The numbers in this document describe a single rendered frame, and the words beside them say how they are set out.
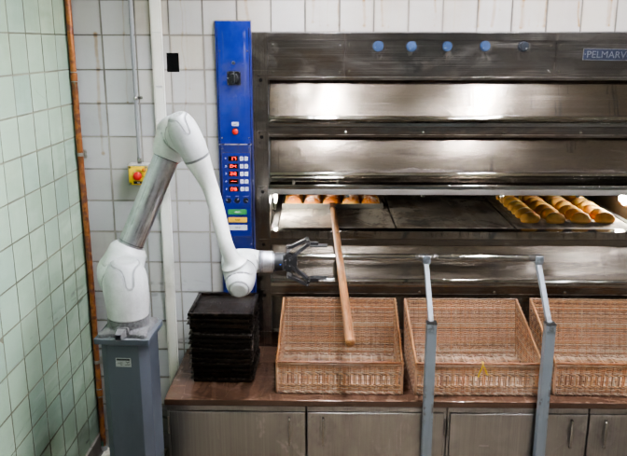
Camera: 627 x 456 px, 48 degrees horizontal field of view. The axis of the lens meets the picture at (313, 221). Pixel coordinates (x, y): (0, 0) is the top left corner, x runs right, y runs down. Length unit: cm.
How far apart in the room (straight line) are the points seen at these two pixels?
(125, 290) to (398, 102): 150
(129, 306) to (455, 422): 147
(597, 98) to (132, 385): 237
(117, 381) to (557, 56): 234
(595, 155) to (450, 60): 82
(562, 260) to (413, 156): 89
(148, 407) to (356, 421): 90
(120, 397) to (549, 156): 216
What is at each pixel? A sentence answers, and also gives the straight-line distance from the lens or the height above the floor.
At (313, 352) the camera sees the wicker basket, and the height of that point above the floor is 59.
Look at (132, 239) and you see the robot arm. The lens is 287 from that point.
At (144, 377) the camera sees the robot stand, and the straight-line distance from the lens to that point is 279.
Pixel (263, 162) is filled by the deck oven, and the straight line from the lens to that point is 335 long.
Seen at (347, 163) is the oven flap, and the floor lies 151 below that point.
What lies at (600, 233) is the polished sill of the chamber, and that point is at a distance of 365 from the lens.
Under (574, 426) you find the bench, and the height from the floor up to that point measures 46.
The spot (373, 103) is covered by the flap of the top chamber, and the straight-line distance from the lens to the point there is 331.
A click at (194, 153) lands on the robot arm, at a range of 268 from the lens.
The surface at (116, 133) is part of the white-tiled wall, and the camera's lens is 346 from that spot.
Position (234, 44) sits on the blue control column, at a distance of 329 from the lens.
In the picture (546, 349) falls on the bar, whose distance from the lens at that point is 309.
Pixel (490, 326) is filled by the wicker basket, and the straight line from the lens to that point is 358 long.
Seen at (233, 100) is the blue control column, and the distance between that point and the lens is 330.
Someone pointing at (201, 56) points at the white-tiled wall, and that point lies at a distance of 334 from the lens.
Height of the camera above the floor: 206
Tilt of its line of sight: 14 degrees down
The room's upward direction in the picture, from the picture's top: straight up
